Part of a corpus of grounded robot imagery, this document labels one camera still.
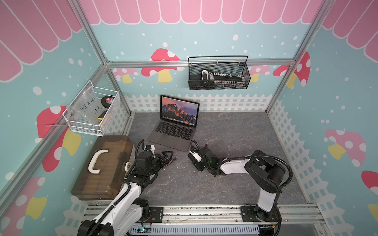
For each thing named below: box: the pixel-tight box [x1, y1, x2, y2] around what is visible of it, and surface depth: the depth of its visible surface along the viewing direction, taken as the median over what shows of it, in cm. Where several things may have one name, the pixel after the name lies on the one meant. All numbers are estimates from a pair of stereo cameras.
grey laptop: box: [147, 94, 200, 152], surface depth 108 cm
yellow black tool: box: [97, 109, 108, 124], surface depth 66 cm
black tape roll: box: [100, 95, 115, 109], surface depth 82 cm
